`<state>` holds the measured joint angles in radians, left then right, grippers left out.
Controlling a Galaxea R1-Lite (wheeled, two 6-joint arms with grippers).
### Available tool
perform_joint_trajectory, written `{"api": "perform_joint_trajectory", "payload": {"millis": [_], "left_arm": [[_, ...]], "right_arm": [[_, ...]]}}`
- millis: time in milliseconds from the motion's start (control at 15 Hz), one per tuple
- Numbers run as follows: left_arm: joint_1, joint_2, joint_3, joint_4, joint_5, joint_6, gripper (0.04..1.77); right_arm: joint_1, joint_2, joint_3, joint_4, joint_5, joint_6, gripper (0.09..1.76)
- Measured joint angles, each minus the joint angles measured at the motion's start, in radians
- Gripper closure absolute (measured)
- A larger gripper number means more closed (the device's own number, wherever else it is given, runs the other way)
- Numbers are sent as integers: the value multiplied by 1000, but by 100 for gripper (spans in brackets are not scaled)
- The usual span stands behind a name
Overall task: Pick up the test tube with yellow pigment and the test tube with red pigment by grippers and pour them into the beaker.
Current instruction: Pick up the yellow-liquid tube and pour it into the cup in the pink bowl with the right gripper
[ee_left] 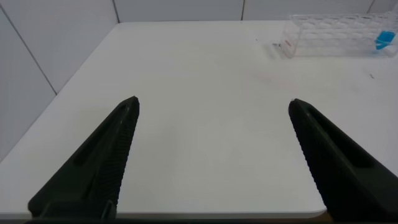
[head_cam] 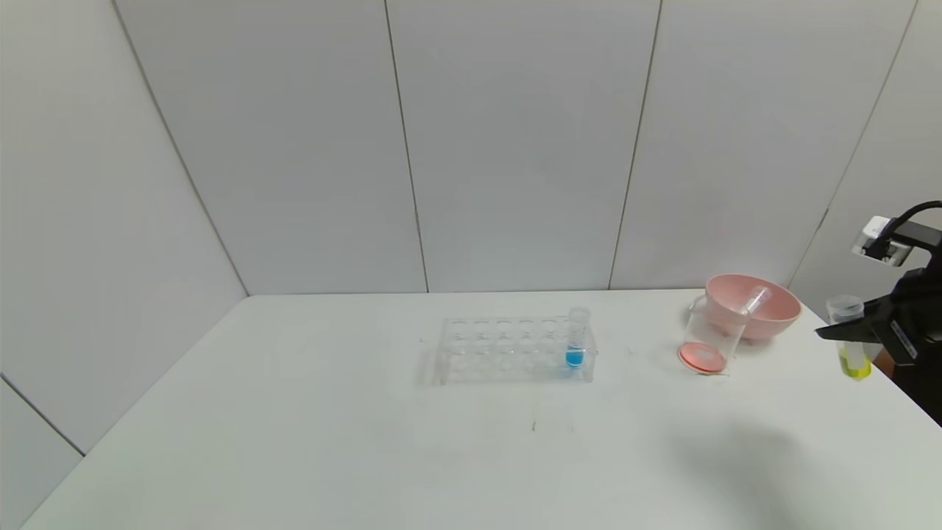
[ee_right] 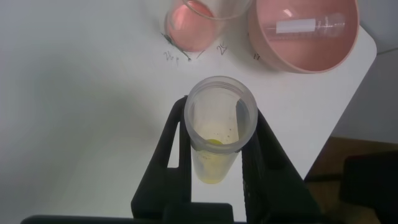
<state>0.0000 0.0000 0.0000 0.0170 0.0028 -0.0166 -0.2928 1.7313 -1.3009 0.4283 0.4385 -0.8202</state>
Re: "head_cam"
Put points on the test tube with yellow pigment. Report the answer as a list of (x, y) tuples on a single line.
[(854, 362)]

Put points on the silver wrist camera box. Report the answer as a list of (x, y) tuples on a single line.
[(879, 239)]

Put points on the pink bowl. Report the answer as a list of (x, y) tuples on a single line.
[(776, 315)]

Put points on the test tube with blue pigment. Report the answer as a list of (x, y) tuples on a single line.
[(575, 358)]

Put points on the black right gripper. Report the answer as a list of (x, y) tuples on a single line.
[(901, 338)]

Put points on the clear acrylic test tube rack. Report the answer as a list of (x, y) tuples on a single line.
[(508, 374)]

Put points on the clear glass beaker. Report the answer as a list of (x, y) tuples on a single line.
[(705, 357)]

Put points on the dark background object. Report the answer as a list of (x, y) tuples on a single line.
[(923, 401)]

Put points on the test tube with red pigment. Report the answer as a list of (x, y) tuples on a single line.
[(756, 298)]

